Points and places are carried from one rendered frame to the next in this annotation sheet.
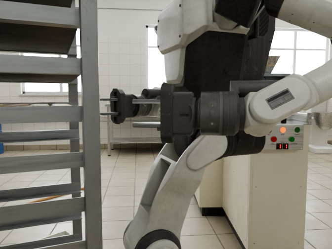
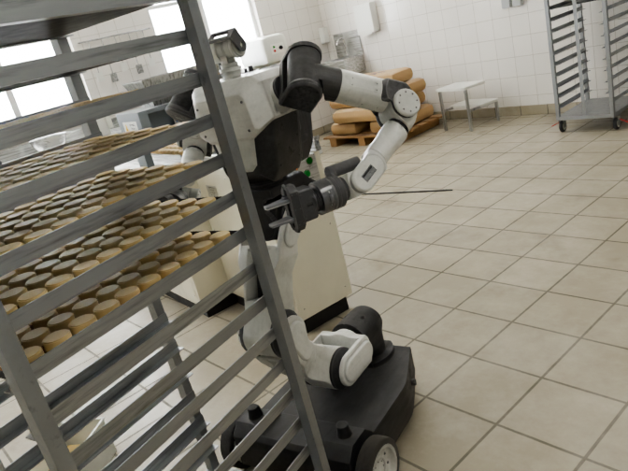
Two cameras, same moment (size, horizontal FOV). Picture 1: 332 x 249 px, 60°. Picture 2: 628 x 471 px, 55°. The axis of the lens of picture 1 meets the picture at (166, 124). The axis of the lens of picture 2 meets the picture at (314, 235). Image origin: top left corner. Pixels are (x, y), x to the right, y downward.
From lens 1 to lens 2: 1.06 m
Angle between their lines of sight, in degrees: 34
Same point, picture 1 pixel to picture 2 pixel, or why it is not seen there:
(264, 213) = (304, 270)
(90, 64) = (248, 194)
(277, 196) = (311, 244)
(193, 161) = (290, 238)
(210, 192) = (209, 279)
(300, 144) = (316, 176)
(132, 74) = not seen: outside the picture
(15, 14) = (192, 178)
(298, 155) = not seen: hidden behind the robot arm
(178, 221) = (290, 297)
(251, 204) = not seen: hidden behind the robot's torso
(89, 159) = (266, 264)
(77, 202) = (261, 302)
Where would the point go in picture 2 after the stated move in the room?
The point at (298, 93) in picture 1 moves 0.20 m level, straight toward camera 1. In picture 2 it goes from (378, 165) to (404, 180)
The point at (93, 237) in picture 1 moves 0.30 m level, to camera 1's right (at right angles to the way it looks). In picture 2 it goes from (283, 320) to (373, 271)
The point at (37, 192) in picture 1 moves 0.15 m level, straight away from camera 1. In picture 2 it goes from (133, 342) to (97, 339)
